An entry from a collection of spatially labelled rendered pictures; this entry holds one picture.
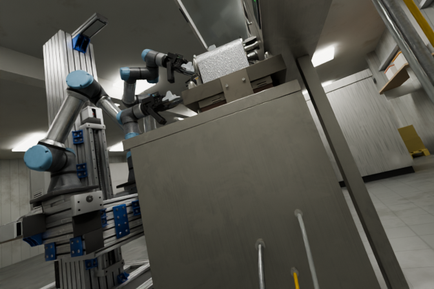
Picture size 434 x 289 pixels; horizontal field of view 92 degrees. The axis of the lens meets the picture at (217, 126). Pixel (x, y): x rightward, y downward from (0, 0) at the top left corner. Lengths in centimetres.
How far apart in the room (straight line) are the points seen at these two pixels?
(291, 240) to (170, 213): 38
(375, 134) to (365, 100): 59
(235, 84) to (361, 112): 369
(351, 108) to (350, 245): 372
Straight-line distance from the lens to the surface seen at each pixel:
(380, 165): 432
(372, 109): 436
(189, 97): 83
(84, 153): 163
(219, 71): 105
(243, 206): 69
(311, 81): 115
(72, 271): 170
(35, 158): 128
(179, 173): 74
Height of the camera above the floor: 66
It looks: 14 degrees up
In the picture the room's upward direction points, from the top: 16 degrees counter-clockwise
